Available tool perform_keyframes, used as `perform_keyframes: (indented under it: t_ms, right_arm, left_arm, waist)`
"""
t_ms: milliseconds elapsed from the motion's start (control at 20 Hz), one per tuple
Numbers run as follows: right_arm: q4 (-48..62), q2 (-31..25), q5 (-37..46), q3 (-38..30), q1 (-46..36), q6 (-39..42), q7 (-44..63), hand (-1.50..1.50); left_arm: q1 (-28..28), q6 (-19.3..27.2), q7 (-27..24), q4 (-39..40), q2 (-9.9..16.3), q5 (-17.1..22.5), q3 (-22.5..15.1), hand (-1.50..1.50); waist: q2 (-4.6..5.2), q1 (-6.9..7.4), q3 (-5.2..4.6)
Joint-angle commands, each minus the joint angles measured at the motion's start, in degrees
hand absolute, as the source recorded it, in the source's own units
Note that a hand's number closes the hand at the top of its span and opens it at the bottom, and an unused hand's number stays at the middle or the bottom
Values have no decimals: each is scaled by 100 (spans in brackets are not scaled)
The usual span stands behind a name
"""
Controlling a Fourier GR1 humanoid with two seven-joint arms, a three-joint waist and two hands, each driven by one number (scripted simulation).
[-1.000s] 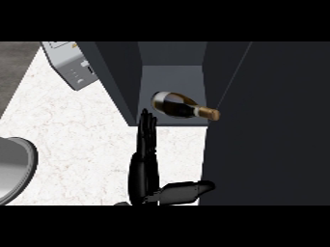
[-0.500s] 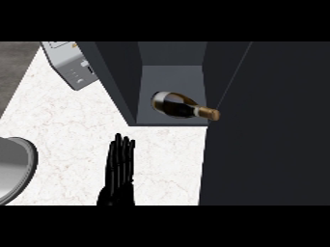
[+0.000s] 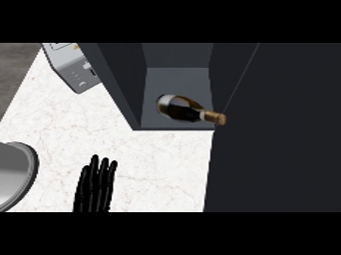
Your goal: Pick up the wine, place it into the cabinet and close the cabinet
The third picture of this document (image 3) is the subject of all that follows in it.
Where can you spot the dark grey cabinet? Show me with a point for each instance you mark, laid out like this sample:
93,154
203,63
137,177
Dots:
177,83

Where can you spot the dark wine bottle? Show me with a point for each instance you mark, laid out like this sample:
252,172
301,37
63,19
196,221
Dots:
181,109

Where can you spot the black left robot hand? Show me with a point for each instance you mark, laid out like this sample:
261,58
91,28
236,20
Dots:
94,189

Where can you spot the pale grey toaster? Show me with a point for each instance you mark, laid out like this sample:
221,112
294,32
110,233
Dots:
72,66

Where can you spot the grey round sink basin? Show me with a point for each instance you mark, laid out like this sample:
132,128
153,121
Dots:
4,176

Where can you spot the dark grey cabinet door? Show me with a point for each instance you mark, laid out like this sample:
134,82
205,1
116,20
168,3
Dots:
285,132

